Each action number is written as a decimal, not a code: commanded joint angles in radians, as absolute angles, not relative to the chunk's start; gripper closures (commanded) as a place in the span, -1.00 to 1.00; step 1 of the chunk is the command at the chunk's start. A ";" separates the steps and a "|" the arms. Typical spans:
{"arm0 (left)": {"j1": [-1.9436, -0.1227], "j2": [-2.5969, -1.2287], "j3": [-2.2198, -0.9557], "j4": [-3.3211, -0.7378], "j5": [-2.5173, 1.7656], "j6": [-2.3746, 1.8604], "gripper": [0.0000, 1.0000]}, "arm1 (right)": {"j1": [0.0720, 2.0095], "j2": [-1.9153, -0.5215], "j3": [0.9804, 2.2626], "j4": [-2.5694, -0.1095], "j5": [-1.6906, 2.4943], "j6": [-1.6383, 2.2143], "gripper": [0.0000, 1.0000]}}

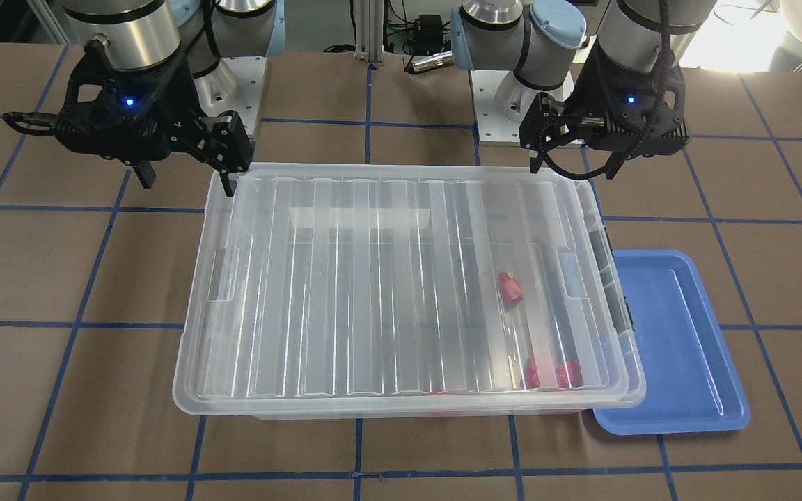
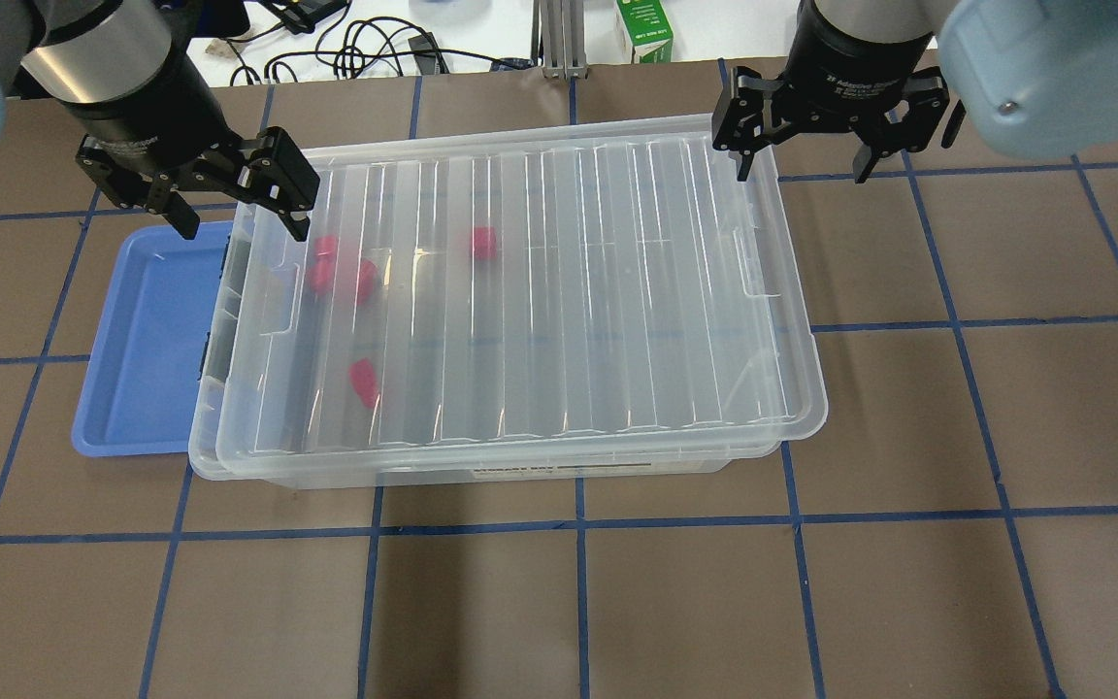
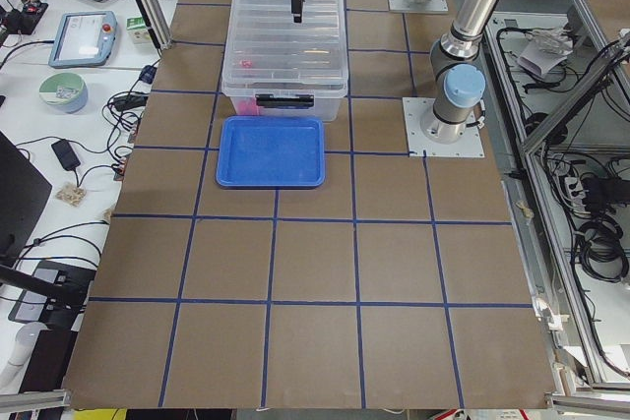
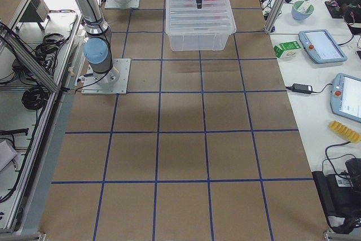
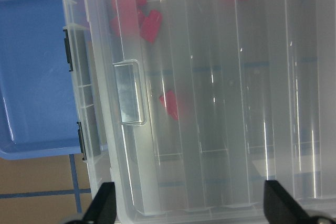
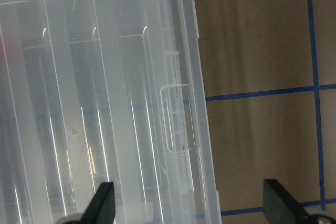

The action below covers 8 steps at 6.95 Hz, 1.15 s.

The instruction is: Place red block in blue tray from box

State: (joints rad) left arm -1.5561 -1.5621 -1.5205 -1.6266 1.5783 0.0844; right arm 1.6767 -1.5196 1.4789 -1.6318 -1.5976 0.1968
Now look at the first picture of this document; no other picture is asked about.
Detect clear plastic storage box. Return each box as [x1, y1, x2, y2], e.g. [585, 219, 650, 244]
[248, 174, 642, 422]

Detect clear plastic box lid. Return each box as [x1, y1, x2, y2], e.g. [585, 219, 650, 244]
[173, 162, 647, 417]

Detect red block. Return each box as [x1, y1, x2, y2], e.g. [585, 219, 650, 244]
[555, 359, 583, 390]
[427, 390, 466, 418]
[497, 271, 524, 308]
[523, 354, 556, 390]

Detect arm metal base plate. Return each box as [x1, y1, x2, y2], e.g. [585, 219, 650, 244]
[471, 70, 590, 148]
[194, 56, 268, 139]

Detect blue plastic tray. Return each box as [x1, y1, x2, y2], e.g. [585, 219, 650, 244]
[594, 250, 751, 436]

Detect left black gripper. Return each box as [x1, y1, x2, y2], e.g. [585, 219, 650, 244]
[519, 50, 691, 174]

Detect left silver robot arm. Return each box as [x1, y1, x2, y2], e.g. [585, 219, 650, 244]
[450, 1, 715, 181]

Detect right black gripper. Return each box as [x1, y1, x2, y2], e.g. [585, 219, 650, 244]
[53, 40, 253, 198]

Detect aluminium frame post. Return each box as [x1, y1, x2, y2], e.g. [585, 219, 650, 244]
[351, 1, 387, 67]

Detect silver metal cylinder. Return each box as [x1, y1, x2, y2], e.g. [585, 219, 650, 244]
[404, 51, 454, 75]

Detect black power adapter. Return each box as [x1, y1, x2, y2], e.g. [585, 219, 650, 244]
[411, 14, 448, 45]

